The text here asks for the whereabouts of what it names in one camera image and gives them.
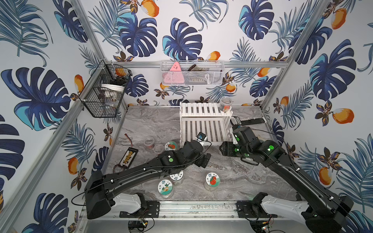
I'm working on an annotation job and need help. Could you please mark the white slatted wooden shelf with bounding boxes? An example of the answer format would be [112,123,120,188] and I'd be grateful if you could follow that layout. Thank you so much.
[180,103,233,146]

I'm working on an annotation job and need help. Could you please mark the clear lidless jar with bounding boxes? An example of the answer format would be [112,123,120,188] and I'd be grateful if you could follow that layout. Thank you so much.
[153,144,165,155]
[144,136,154,149]

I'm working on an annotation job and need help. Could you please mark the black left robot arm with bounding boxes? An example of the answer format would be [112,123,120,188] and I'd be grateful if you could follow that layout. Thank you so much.
[84,140,211,219]

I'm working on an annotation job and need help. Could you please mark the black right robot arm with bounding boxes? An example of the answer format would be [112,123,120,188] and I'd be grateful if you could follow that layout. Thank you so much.
[220,126,353,233]

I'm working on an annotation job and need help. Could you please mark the strawberry lid seed jar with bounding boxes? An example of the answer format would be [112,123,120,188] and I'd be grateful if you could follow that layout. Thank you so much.
[204,172,220,191]

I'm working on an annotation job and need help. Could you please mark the tomato lid seed jar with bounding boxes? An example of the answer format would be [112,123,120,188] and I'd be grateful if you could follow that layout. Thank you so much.
[164,141,178,151]

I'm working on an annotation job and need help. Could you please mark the carrot lid seed jar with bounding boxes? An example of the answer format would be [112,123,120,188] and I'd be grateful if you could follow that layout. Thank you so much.
[157,179,174,199]

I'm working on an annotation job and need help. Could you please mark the black remote control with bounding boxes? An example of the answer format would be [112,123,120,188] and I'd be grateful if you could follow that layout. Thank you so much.
[230,116,266,126]

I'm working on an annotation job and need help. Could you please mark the green tree lid jar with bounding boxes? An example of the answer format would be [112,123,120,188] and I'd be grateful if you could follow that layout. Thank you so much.
[169,171,184,185]

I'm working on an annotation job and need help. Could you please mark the pink triangle object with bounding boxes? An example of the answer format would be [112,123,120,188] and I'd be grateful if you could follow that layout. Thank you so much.
[162,62,185,85]

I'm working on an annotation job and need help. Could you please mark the white bowl in basket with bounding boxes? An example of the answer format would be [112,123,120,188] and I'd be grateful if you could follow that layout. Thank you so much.
[101,84,124,93]

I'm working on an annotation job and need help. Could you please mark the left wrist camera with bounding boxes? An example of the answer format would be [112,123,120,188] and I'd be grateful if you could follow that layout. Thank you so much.
[196,132,207,142]

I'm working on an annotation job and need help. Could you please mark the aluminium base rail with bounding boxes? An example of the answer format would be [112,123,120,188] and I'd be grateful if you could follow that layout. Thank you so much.
[77,200,321,221]

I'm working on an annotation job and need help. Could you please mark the black charging board with wires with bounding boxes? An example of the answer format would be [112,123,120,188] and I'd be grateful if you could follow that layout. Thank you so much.
[113,134,139,173]

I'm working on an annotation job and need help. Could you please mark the clear wall-mounted tray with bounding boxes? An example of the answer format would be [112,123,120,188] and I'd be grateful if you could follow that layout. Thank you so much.
[160,60,225,86]

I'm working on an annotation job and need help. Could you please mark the black wire basket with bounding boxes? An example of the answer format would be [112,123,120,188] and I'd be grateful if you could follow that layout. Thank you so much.
[78,60,132,118]

